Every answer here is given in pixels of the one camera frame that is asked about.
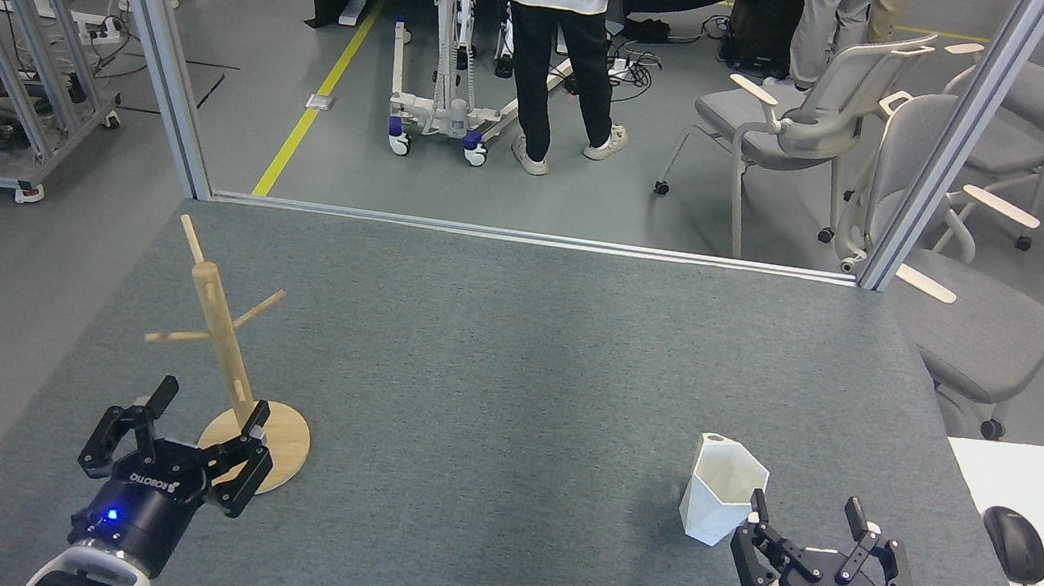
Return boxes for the white hexagonal cup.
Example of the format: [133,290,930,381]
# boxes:
[675,430,775,553]

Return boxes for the wooden cup rack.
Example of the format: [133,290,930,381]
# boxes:
[125,210,339,505]

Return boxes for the black computer mouse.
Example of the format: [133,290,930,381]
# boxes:
[975,504,1044,586]

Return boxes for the white power strip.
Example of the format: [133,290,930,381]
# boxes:
[71,10,128,47]

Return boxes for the grey chair with white back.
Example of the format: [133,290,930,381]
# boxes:
[646,0,940,282]

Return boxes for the black computer case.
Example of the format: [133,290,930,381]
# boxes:
[721,0,806,80]

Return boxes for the person in pale trousers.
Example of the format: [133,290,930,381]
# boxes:
[786,0,910,106]

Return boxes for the silver frame rail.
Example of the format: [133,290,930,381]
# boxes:
[209,189,863,287]

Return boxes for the silver frame post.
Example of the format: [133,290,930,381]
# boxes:
[855,0,1044,312]
[56,0,239,201]

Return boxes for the black floor cables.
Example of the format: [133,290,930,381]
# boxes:
[563,0,736,119]

